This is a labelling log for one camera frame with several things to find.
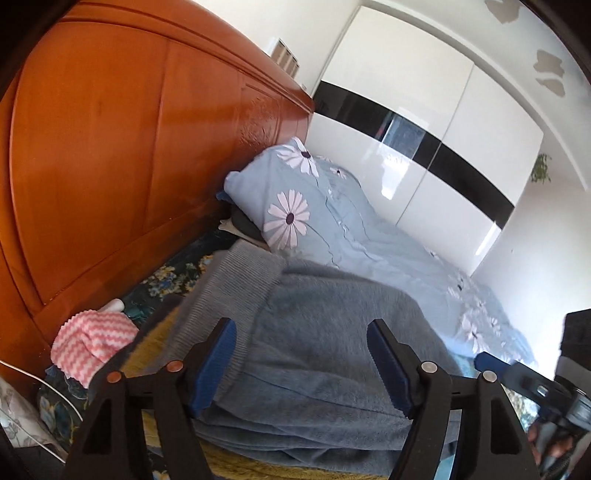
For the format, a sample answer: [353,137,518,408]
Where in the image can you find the white cable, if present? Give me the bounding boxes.
[0,359,84,462]

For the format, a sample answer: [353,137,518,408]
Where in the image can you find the grey floral fabric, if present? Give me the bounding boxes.
[0,378,65,458]

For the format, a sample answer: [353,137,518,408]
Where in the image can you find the grey knitted sweater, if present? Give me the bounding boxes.
[128,239,468,476]

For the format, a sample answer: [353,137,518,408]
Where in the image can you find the blue daisy pillow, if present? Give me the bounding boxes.
[223,137,356,268]

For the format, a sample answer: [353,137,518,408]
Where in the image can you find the white black-striped wardrobe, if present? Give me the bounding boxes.
[307,7,543,273]

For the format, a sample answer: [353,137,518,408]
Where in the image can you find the light blue floral quilt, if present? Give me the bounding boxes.
[315,157,534,363]

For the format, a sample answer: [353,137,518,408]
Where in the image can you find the teal floral bed blanket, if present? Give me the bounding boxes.
[36,225,541,480]

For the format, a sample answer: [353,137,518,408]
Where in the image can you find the right hand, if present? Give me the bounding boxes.
[527,421,574,479]

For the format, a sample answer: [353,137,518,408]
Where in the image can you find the pink white zigzag cloth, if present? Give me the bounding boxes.
[50,310,138,389]

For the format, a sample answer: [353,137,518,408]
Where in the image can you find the orange wooden headboard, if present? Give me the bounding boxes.
[1,1,314,398]

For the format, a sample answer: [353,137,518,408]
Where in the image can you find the green hanging plant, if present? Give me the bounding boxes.
[530,153,552,184]

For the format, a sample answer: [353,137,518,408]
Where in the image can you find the dark navy folded garment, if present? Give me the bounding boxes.
[215,191,270,251]

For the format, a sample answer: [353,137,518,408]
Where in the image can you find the beige wall switch panel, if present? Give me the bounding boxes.
[270,38,300,79]

